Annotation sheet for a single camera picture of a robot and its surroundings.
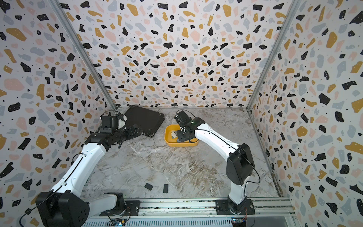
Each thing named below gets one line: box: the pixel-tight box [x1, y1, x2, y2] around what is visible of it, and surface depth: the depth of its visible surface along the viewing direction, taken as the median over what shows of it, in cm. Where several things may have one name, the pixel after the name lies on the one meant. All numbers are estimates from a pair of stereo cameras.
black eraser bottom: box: [163, 184, 169, 193], surface depth 82 cm
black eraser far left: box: [144, 182, 154, 191], surface depth 83 cm
